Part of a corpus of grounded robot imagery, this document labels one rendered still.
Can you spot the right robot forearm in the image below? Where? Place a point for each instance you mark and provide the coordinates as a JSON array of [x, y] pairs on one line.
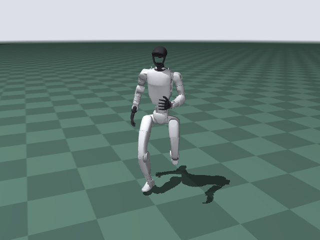
[[137, 98]]

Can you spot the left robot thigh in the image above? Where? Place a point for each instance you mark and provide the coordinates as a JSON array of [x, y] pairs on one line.
[[174, 135]]

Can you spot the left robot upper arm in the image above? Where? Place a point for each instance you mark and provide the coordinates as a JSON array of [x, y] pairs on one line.
[[177, 78]]

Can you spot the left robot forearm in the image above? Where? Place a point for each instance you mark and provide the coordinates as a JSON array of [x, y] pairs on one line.
[[178, 102]]

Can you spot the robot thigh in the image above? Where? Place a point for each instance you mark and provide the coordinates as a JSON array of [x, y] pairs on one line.
[[174, 135], [143, 138]]

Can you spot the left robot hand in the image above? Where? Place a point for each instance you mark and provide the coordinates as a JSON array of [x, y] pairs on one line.
[[166, 105]]

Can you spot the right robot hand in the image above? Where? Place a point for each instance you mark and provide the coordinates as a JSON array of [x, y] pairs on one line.
[[133, 111]]

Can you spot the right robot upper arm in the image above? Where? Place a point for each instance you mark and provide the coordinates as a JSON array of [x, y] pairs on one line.
[[141, 80]]

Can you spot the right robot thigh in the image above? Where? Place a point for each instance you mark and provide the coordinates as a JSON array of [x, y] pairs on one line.
[[143, 138]]

